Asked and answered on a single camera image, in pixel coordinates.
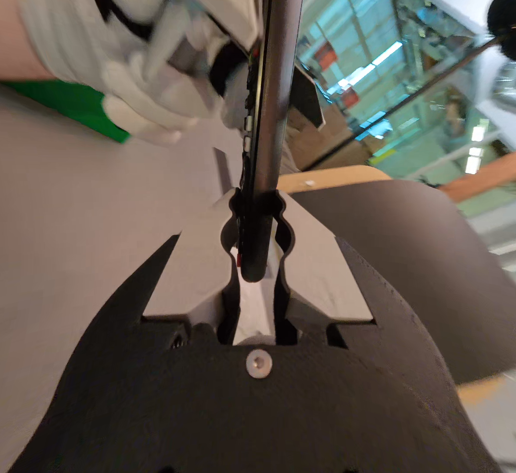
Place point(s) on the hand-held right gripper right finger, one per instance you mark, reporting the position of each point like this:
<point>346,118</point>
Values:
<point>326,279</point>

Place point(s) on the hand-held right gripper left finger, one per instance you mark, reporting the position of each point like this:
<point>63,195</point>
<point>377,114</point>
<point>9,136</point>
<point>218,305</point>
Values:
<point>193,271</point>

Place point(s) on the black remote control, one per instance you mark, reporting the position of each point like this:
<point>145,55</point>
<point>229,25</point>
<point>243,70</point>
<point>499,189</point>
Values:
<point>274,118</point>

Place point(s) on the green plastic bin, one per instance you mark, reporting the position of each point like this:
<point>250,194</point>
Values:
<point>60,102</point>

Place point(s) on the person's left hand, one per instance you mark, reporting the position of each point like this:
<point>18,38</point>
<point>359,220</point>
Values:
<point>80,45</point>

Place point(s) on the large cardboard box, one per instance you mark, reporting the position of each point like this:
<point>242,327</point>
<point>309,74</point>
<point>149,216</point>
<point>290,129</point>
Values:
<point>322,146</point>

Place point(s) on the wood-framed dark divider panel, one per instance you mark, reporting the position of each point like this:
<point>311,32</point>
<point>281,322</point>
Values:
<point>403,259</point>

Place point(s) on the wooden column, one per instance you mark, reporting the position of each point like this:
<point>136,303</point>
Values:
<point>483,178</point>

